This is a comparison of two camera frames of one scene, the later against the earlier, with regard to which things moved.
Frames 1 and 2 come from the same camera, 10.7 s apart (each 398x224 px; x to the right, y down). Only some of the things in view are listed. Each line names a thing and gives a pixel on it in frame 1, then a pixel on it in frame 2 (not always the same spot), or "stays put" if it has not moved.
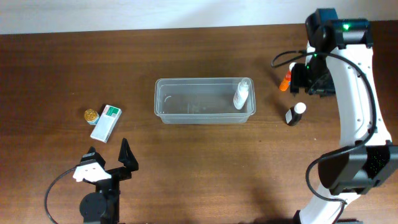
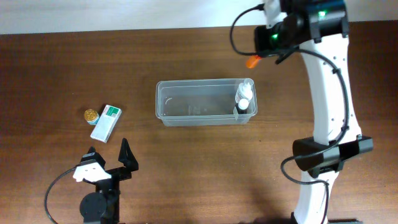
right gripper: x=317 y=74 → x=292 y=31
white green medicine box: x=106 y=124 stays put
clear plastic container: x=202 y=101 stays put
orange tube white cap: x=286 y=79 → x=252 y=61
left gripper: x=129 y=162 stays put
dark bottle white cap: x=293 y=114 → x=242 y=106
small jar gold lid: x=91 y=116 stays put
